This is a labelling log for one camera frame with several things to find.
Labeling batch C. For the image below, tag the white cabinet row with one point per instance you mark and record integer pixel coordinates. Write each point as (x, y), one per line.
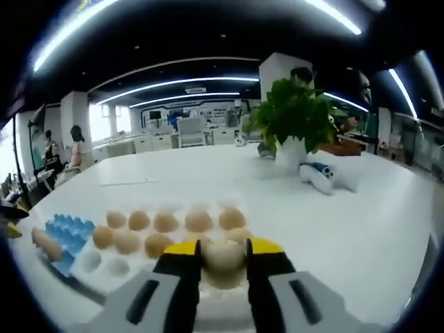
(138, 144)

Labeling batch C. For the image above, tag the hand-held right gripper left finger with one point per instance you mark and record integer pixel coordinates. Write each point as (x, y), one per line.
(177, 277)

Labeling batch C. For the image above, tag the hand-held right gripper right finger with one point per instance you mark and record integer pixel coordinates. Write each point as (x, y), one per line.
(267, 277)

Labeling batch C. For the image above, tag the tan oval egg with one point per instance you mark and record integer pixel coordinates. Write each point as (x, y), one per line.
(46, 244)

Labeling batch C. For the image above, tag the white plastic egg carton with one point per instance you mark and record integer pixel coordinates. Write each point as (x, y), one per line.
(92, 260)

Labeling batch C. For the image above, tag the white table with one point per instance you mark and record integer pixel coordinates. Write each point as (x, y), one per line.
(208, 173)

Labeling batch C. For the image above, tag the white and blue device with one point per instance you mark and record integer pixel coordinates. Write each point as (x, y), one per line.
(319, 180)

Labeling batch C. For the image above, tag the white square pillar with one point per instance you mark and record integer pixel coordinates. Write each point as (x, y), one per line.
(274, 69)

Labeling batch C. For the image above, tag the blue-framed display wall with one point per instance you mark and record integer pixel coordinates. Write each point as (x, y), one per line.
(156, 114)

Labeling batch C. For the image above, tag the small white figurine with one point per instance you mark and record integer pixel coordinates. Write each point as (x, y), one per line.
(239, 140)

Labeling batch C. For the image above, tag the brown plush toy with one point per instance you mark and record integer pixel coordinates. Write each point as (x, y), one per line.
(350, 124)

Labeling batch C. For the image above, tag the panda plush toy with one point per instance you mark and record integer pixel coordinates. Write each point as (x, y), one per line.
(331, 121)

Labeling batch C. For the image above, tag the brown wooden side table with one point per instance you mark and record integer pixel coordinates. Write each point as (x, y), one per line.
(347, 147)

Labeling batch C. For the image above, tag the group of brown eggs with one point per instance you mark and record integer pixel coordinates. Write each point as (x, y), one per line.
(138, 220)

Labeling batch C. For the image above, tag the ceiling light strip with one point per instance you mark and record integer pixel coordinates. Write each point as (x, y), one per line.
(194, 95)
(194, 80)
(45, 55)
(400, 86)
(350, 26)

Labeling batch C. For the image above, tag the ceiling air conditioner unit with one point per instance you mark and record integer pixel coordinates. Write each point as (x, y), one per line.
(196, 90)

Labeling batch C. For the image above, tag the blue egg tray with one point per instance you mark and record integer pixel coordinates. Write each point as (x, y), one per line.
(71, 232)

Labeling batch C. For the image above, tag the white mesh chair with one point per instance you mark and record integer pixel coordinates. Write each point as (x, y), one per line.
(247, 130)
(190, 132)

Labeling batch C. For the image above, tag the black tripod stand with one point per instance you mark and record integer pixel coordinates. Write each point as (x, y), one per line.
(39, 116)

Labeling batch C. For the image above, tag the green potted plant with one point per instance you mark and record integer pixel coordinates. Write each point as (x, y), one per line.
(295, 111)

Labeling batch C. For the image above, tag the pale single egg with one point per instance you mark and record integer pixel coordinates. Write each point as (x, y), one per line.
(223, 263)

